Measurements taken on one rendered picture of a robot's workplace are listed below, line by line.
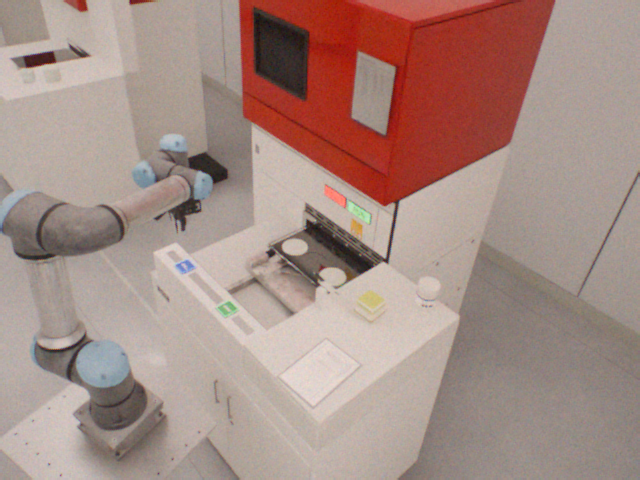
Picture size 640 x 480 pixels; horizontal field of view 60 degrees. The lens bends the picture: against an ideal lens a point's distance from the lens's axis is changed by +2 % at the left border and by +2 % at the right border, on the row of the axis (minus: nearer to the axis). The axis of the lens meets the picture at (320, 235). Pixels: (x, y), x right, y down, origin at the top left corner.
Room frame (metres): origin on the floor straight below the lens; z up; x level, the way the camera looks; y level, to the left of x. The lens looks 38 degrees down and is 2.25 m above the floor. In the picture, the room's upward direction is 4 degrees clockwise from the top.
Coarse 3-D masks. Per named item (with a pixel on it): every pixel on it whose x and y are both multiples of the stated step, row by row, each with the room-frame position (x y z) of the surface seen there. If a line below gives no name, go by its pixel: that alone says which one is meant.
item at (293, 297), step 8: (264, 264) 1.54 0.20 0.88; (256, 272) 1.49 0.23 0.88; (280, 272) 1.50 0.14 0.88; (264, 280) 1.45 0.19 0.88; (272, 280) 1.45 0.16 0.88; (280, 280) 1.46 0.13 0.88; (288, 280) 1.46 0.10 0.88; (272, 288) 1.41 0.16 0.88; (280, 288) 1.41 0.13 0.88; (288, 288) 1.42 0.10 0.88; (296, 288) 1.42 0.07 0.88; (280, 296) 1.38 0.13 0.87; (288, 296) 1.38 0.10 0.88; (296, 296) 1.38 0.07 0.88; (304, 296) 1.38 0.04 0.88; (288, 304) 1.35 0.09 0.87; (296, 304) 1.34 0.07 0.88; (304, 304) 1.34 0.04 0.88; (296, 312) 1.32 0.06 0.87
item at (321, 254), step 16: (304, 240) 1.68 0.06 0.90; (320, 240) 1.68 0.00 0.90; (336, 240) 1.69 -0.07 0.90; (288, 256) 1.57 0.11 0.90; (304, 256) 1.58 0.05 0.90; (320, 256) 1.59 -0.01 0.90; (336, 256) 1.59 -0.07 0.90; (352, 256) 1.60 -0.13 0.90; (304, 272) 1.49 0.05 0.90; (352, 272) 1.51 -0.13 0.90; (336, 288) 1.41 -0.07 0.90
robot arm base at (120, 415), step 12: (132, 396) 0.87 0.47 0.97; (144, 396) 0.90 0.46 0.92; (96, 408) 0.83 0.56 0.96; (108, 408) 0.83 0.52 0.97; (120, 408) 0.84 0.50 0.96; (132, 408) 0.85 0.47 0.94; (144, 408) 0.88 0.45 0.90; (96, 420) 0.82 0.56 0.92; (108, 420) 0.82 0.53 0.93; (120, 420) 0.83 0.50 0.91; (132, 420) 0.84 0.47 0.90
